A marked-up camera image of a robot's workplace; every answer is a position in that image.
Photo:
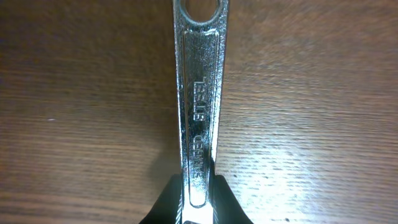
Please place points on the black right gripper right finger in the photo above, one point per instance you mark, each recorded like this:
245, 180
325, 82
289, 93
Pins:
225, 206

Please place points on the silver adjustable wrench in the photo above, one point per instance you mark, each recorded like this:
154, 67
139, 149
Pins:
200, 48

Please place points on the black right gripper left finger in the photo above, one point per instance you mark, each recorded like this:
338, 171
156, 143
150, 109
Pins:
164, 211

